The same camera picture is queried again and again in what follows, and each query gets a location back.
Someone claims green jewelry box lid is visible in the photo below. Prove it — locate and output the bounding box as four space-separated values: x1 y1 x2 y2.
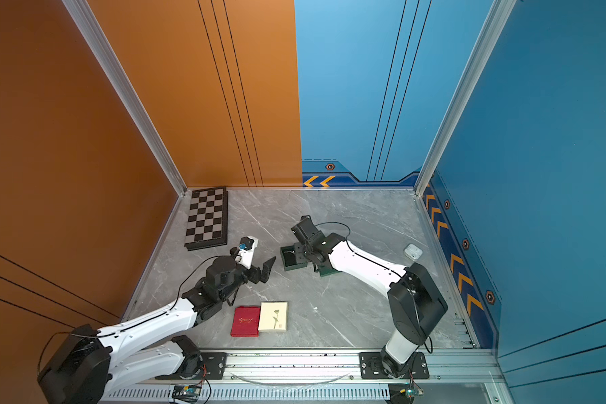
318 266 338 277

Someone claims cream booklet with flower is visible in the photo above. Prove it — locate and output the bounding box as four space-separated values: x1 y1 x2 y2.
259 301 288 333

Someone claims left green circuit board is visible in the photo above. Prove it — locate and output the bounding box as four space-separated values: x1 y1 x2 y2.
170 385 205 403

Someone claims silver aluminium corner post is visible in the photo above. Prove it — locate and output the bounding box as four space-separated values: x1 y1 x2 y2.
414 0 517 197
62 0 188 196

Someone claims right green circuit board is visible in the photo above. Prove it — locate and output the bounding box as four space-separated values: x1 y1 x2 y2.
385 384 424 404

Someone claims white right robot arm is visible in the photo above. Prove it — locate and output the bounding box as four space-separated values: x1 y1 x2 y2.
291 215 448 379

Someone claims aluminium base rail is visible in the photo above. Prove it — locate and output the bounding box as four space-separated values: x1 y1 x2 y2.
101 348 513 403

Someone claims silver aluminium corner post right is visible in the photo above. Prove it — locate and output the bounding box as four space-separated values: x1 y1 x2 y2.
414 0 517 197

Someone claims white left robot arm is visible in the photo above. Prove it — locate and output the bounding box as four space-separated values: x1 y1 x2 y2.
37 255 276 403

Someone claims silver aluminium corner post left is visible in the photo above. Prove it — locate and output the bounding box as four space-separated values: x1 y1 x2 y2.
62 0 188 196

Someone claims green circuit board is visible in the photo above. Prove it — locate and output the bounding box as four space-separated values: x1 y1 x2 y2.
170 385 205 403
385 384 424 404

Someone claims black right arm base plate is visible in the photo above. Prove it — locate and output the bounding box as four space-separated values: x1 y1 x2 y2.
358 351 430 380

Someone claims white earbuds case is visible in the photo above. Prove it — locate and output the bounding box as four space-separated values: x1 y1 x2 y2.
404 244 424 261

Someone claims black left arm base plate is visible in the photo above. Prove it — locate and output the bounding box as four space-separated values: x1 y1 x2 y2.
156 352 227 380

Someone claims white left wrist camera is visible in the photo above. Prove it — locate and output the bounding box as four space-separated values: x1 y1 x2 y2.
232 236 259 269

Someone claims black and silver chessboard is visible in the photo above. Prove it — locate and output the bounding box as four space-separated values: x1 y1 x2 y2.
184 187 228 251

